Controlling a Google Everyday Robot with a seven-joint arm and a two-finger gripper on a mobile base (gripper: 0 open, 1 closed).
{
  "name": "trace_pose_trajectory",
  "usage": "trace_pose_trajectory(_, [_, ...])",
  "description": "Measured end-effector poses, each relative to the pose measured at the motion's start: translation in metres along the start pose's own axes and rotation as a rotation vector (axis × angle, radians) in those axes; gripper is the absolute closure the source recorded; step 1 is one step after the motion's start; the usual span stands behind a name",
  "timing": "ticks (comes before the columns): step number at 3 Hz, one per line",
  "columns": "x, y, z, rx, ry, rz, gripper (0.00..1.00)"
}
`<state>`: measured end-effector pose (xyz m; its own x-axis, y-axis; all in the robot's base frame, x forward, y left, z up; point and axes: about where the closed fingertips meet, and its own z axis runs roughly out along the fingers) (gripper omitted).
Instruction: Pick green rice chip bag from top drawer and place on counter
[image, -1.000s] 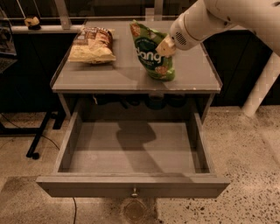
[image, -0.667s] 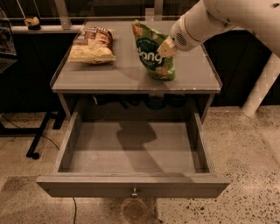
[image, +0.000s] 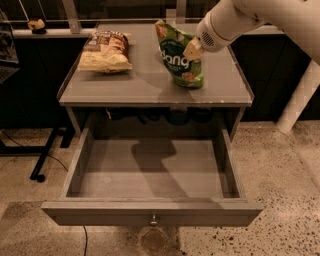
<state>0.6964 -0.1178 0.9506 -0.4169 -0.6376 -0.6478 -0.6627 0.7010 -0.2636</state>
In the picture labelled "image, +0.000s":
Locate grey open drawer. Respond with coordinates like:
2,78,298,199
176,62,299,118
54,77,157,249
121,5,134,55
42,113,263,227

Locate brown yellow chip bag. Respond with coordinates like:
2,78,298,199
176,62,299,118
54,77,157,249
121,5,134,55
77,30,132,73

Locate black table leg frame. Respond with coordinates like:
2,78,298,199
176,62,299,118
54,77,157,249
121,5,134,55
0,127,75,183

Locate metal drawer knob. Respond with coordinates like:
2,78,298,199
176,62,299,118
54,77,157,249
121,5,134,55
149,214,159,227

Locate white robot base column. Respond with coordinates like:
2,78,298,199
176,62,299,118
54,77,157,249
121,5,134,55
276,60,320,134

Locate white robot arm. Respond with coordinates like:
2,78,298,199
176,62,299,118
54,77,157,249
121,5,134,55
183,0,320,64

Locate green rice chip bag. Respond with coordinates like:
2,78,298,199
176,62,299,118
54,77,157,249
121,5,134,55
155,20,204,89

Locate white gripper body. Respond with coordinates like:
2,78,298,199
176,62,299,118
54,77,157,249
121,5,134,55
196,11,233,52

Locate dark shelf unit at left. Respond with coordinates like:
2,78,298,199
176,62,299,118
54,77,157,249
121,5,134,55
0,18,20,84

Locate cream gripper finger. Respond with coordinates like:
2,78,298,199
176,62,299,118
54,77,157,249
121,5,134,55
183,37,204,61

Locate black floor cable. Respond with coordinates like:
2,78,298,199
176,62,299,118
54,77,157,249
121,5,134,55
0,129,89,256

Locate small yellow object on ledge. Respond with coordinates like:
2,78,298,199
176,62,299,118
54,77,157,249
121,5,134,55
27,18,46,34

